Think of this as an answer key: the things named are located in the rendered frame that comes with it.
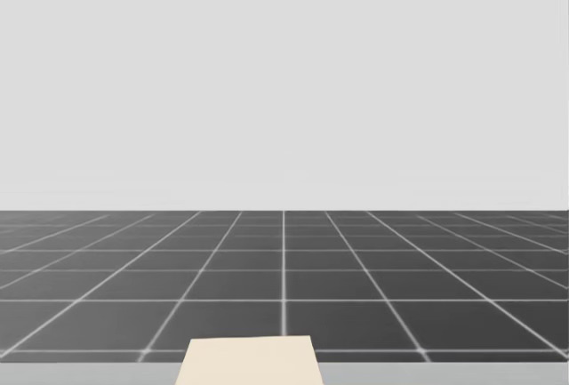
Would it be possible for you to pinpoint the tall board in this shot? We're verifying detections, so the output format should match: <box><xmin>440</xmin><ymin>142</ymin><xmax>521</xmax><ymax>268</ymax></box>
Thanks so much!
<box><xmin>173</xmin><ymin>335</ymin><xmax>325</xmax><ymax>385</ymax></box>

